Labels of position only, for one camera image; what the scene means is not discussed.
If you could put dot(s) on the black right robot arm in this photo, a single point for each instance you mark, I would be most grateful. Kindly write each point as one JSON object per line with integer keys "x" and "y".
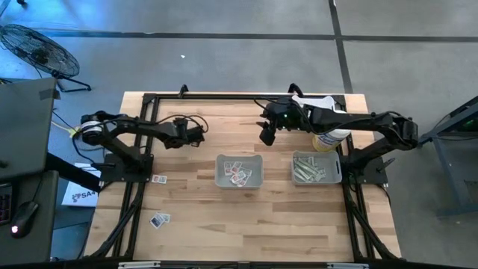
{"x": 369, "y": 125}

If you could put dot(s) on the white plastic bin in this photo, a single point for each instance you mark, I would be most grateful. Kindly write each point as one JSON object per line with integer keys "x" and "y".
{"x": 321, "y": 101}

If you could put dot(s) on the large grey panel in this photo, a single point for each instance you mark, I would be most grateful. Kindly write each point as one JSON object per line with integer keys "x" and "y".
{"x": 26, "y": 127}

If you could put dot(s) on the blue-label wipe packet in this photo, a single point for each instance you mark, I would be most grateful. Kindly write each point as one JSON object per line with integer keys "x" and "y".
{"x": 156, "y": 221}

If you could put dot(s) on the black floor fan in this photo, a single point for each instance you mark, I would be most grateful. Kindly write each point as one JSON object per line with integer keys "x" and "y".
{"x": 39, "y": 52}

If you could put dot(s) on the grey plastic bin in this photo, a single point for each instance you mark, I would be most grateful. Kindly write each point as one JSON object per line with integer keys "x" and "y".
{"x": 239, "y": 187}
{"x": 332, "y": 160}

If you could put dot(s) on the black keyboard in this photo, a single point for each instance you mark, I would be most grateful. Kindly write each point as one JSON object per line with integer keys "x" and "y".
{"x": 4, "y": 205}

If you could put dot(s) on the white printed paper sheet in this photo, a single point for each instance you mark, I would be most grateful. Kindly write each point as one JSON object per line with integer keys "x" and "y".
{"x": 80, "y": 196}

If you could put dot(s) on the dark metal cart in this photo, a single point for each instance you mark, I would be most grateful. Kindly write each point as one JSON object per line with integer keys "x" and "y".
{"x": 450, "y": 179}

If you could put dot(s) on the dark grey desk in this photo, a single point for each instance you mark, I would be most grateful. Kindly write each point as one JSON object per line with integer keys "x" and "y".
{"x": 41, "y": 224}

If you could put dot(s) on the green-striped bandage wrapper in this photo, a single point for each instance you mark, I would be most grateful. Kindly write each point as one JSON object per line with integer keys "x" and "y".
{"x": 304, "y": 161}
{"x": 300, "y": 175}
{"x": 317, "y": 174}

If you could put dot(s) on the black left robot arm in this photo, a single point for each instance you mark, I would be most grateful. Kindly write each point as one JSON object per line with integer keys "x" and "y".
{"x": 127, "y": 130}

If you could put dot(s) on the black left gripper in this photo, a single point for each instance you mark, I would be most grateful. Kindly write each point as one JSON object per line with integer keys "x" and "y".
{"x": 185, "y": 136}

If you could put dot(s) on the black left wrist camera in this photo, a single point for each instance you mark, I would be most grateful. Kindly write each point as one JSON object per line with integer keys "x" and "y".
{"x": 181, "y": 122}

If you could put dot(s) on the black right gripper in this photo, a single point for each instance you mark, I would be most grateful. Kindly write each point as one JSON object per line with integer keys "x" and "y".
{"x": 289, "y": 116}

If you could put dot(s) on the pale first aid packet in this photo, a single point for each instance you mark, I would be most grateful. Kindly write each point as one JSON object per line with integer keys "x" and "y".
{"x": 167, "y": 217}

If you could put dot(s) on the Lysol wipes canister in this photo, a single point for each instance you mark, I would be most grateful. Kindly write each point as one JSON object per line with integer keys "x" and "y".
{"x": 328, "y": 140}

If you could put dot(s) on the black computer mouse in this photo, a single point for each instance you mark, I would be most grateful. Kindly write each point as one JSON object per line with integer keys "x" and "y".
{"x": 24, "y": 218}

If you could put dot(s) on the black table clamp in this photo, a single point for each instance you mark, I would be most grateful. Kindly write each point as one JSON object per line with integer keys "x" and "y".
{"x": 183, "y": 89}
{"x": 295, "y": 88}

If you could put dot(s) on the silver aluminium bracket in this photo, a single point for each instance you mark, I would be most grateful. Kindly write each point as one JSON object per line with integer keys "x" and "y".
{"x": 138, "y": 265}
{"x": 347, "y": 266}

